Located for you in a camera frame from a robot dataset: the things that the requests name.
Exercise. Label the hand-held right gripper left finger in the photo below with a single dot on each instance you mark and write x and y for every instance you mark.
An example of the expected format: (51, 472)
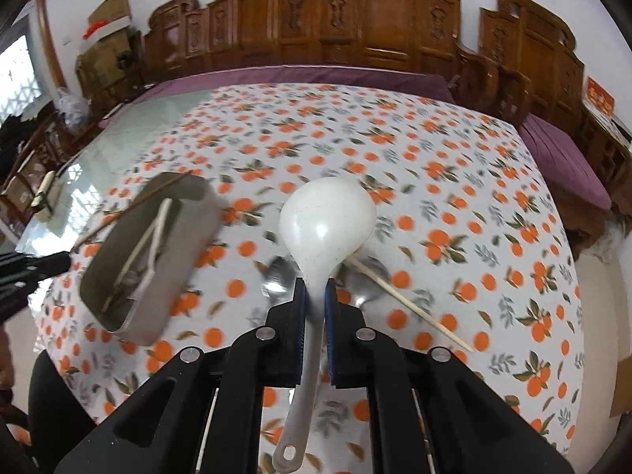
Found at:
(297, 345)

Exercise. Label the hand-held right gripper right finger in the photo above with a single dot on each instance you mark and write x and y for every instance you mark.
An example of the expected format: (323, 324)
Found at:
(332, 345)

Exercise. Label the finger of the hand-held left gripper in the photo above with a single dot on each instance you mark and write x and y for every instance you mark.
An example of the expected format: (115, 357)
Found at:
(17, 291)
(44, 259)

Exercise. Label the dark brown chopstick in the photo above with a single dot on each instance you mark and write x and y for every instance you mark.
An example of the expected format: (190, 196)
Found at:
(103, 229)

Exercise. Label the white plastic ladle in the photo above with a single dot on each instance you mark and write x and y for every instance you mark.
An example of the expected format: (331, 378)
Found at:
(326, 217)

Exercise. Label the rectangular metal tray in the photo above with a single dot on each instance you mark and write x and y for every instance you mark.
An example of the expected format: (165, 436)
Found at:
(187, 256)

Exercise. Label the person's left forearm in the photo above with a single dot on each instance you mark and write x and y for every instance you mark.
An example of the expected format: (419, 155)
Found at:
(5, 360)

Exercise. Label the small wooden chair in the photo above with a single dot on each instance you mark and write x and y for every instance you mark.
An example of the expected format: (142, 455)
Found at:
(29, 177)

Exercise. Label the black cloth pile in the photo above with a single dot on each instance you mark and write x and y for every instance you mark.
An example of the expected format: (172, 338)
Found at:
(12, 131)

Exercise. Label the white plastic bag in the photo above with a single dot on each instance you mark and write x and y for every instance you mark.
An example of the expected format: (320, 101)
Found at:
(73, 108)

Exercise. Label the window metal grille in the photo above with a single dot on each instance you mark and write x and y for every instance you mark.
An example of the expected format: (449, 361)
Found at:
(17, 79)

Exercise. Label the large cardboard box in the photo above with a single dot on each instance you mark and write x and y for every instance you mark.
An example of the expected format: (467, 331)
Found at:
(103, 66)

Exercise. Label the orange fruit print tablecloth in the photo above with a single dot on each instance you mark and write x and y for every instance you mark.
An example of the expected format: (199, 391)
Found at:
(345, 133)

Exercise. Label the black standing fan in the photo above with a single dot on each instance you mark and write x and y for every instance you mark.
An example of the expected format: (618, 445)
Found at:
(126, 60)

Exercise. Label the red plastic item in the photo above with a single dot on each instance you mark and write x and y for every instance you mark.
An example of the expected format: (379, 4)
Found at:
(94, 30)

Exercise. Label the small cardboard box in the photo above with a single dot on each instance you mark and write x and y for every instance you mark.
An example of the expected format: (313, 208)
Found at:
(111, 10)

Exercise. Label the purple sofa cushion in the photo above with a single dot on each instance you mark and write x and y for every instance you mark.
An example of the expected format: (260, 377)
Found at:
(296, 75)

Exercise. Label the purple armchair cushion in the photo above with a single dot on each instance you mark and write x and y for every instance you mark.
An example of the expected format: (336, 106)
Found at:
(563, 158)

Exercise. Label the clear plastic bag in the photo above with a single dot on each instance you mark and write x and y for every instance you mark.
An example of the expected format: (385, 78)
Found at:
(612, 242)

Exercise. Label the wooden side table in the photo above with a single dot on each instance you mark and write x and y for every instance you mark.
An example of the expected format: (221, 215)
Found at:
(610, 158)

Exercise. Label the carved wooden sofa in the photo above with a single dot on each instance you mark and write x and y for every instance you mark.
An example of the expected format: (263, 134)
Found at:
(395, 10)

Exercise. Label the carved wooden armchair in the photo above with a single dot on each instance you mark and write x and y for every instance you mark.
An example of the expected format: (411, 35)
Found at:
(538, 44)

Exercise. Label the red greeting card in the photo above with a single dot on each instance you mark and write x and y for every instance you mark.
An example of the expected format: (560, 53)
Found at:
(600, 95)

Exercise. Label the wooden door frame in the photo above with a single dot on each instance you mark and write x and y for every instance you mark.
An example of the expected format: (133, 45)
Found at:
(49, 44)

